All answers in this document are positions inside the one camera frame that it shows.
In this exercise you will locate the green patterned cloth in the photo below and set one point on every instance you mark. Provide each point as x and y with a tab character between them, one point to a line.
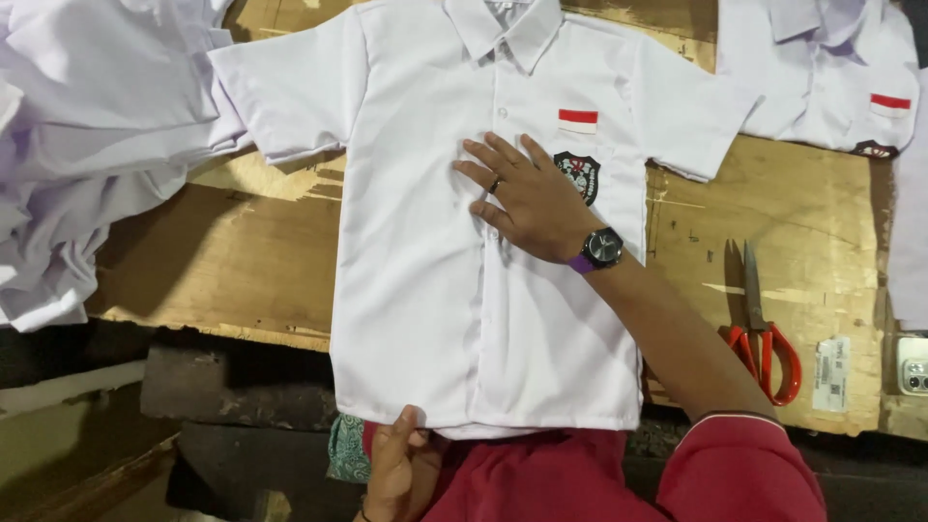
346	449

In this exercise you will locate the person's left hand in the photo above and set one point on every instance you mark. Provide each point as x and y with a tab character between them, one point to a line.
395	478

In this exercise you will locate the folded white school shirt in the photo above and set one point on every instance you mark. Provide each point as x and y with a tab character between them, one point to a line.
819	80

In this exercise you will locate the pile of white shirts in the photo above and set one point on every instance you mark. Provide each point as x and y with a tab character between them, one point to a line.
94	145

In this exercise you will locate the white cloth piece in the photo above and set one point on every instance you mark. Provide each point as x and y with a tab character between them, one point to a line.
910	232

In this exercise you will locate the person's right hand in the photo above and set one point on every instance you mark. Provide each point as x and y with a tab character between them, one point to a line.
544	210

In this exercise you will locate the white smartphone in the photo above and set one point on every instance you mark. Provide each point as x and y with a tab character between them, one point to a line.
913	365

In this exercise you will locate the person's red garment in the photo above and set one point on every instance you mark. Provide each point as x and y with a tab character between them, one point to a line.
551	478

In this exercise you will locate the white school shirt with badge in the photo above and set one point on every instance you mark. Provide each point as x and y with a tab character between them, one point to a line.
420	290

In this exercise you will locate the white paper label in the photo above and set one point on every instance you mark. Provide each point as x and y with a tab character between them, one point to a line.
831	373

